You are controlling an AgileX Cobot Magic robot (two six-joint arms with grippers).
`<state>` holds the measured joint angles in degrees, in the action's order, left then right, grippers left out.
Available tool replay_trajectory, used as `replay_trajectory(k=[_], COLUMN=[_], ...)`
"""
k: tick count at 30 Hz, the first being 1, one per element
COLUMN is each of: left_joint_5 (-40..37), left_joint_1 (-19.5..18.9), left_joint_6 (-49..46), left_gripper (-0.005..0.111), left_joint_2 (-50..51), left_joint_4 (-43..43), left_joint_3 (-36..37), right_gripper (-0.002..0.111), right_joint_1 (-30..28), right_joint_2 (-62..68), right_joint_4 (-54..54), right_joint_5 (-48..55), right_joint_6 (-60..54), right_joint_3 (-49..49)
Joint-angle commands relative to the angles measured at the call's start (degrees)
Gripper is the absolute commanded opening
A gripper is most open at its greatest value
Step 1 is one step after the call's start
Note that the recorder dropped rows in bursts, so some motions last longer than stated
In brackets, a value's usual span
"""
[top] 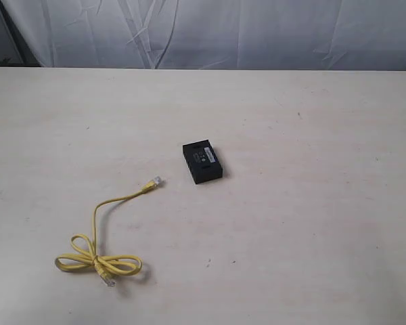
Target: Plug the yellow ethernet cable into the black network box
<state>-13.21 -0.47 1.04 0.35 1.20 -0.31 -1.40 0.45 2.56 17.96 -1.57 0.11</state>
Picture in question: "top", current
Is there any yellow ethernet cable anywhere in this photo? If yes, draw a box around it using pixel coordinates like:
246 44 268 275
54 175 165 289

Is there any small black box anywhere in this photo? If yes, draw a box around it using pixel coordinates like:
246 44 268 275
182 139 223 185

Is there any white backdrop cloth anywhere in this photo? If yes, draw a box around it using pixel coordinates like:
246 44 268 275
0 1 406 70

